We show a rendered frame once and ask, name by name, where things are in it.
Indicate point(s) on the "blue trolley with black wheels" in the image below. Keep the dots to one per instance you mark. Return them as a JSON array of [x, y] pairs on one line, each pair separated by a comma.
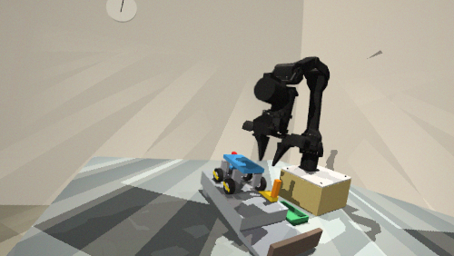
[[242, 167]]

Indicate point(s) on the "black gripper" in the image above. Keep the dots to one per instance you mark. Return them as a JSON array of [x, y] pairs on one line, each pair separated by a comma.
[[287, 141]]

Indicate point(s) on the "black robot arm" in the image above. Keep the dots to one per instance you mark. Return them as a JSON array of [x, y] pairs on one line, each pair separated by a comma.
[[271, 88]]

